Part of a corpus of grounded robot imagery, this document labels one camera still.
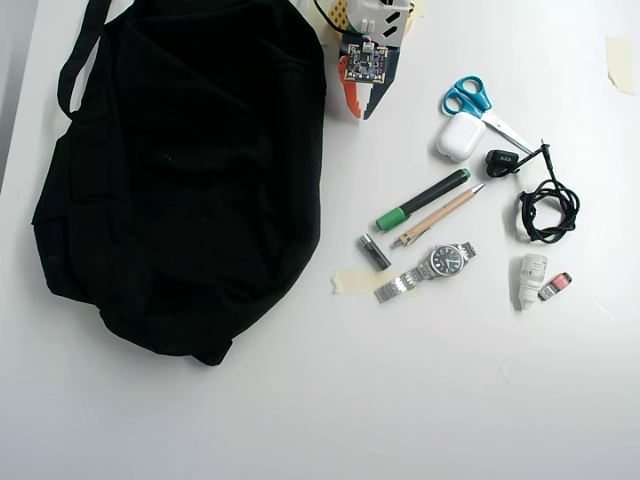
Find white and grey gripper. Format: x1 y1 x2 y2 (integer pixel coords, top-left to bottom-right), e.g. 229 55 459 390
335 0 417 122

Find green and black whiteboard marker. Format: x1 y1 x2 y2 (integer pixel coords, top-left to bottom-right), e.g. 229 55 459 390
375 168 472 233

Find black fabric bag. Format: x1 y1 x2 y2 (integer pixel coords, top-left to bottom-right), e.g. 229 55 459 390
30 0 329 368

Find beige masking tape strip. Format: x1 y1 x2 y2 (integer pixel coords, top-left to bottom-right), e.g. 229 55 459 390
331 267 421 297
605 35 636 96
298 0 329 46

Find white earbuds case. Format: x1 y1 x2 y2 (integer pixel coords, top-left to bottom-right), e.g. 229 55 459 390
435 112 487 164

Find small black key fob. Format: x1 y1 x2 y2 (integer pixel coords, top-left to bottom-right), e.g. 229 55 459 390
483 148 522 180

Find small grey usb stick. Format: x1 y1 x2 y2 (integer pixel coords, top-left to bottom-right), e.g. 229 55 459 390
356 233 392 273

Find silver wristwatch with dark dial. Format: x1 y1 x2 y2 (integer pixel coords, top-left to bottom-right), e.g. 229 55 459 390
373 241 478 304

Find white dropper bottle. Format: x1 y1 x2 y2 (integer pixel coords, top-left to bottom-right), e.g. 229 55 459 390
514 253 549 312

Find small red and grey device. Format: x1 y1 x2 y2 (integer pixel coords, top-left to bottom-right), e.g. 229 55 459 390
537 272 574 302

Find bare camera circuit board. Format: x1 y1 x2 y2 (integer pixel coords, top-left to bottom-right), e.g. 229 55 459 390
335 42 392 87

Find dark camera cable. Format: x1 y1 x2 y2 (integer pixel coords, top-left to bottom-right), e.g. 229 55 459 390
313 0 354 37

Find blue handled scissors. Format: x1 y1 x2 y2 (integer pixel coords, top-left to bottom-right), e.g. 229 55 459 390
440 75 535 154

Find black coiled cord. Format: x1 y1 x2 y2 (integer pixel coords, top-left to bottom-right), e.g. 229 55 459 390
514 139 581 245

